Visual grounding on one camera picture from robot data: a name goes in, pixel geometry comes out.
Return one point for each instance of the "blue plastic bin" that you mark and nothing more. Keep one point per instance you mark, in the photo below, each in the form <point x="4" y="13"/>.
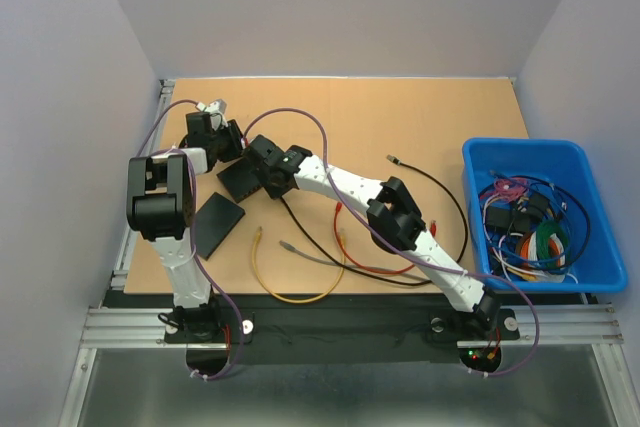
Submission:
<point x="598" y="267"/>

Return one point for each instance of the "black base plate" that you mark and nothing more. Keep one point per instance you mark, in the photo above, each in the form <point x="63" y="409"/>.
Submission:
<point x="347" y="329"/>

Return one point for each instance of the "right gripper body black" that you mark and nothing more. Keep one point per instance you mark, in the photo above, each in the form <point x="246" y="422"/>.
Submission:
<point x="272" y="186"/>

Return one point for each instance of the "flat black box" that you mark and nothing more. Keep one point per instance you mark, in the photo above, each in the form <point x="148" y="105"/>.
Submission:
<point x="214" y="220"/>

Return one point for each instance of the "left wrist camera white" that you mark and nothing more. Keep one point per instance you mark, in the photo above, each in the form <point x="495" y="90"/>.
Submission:
<point x="217" y="107"/>

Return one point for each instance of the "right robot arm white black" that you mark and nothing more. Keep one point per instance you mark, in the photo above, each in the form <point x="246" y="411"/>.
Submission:
<point x="389" y="212"/>

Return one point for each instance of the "black network switch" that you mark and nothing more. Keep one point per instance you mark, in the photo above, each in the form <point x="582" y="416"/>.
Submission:
<point x="239" y="180"/>

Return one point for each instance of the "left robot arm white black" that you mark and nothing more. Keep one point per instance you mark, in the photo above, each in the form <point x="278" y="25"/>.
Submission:
<point x="161" y="207"/>

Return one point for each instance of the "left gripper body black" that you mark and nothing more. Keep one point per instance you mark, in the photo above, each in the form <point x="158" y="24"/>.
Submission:
<point x="227" y="142"/>

